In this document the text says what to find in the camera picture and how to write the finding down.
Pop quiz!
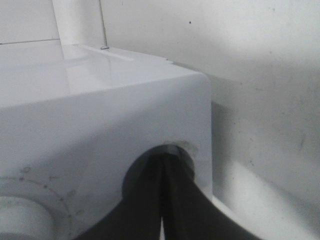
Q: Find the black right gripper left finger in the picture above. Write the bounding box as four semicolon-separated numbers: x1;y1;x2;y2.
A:
74;152;165;240

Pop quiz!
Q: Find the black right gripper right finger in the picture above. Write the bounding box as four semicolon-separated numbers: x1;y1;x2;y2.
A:
162;153;253;240

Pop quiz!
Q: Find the white timer knob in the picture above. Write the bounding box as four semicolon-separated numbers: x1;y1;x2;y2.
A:
0;196;56;240

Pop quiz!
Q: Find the white microwave oven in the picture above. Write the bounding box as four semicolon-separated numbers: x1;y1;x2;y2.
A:
0;42;213;240

